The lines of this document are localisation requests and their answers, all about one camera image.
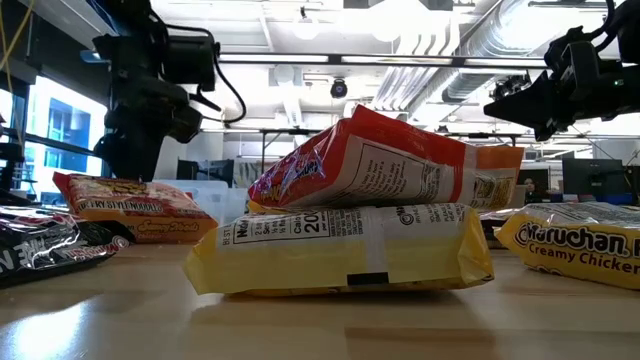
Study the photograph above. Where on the round black overhead camera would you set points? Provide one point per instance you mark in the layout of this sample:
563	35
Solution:
339	89

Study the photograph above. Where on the overhead light bar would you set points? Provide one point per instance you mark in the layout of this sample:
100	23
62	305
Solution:
335	59

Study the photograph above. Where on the large window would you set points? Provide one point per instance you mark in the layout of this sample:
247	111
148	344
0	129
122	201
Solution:
65	130

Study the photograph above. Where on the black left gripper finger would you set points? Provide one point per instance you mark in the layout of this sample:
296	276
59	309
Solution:
145	157
114	157

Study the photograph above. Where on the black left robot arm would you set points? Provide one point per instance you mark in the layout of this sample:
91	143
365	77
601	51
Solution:
130	50

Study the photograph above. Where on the black ceiling camera rig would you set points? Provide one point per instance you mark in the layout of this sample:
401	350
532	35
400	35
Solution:
510	86

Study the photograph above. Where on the silver ventilation duct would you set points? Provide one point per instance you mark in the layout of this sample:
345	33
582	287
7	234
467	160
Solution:
465	87

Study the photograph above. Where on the person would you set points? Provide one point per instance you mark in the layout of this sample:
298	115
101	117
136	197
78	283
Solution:
531	189

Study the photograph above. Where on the black Fire Noodle packet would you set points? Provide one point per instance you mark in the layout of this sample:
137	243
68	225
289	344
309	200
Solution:
45	245

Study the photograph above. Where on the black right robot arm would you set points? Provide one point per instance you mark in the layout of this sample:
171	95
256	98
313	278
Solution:
630	30

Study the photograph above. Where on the black-white patterned cloth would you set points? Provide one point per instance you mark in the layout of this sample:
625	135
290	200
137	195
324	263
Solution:
247	172

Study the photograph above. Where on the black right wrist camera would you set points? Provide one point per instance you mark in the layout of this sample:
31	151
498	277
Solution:
575	55

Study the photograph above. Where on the distant black frame stand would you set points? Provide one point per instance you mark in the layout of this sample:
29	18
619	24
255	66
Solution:
480	135
263	150

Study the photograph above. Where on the yellow Creamy Chicken ramen packet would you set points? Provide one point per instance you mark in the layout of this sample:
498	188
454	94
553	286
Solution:
300	260
575	250

